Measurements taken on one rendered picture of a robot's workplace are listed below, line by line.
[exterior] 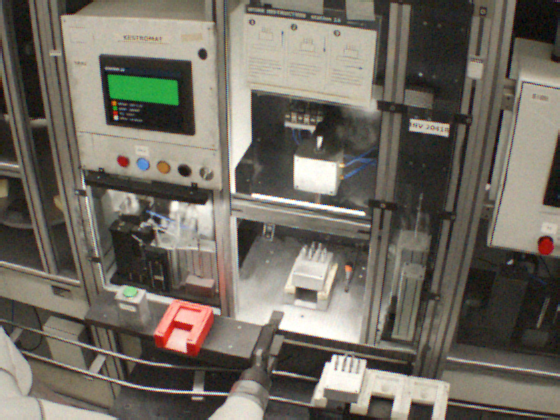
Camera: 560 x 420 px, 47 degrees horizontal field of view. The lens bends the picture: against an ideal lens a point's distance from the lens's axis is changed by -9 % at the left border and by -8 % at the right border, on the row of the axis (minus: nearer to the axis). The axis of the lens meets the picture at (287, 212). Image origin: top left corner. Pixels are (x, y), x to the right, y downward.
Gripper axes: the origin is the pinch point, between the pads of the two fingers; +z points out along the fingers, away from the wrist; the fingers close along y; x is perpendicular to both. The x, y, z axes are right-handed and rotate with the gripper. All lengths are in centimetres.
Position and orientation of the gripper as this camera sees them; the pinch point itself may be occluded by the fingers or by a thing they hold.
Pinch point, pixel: (276, 331)
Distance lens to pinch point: 174.8
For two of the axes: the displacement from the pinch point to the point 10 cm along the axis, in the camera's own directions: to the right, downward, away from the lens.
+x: -9.6, -1.6, 2.1
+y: 0.1, -8.1, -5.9
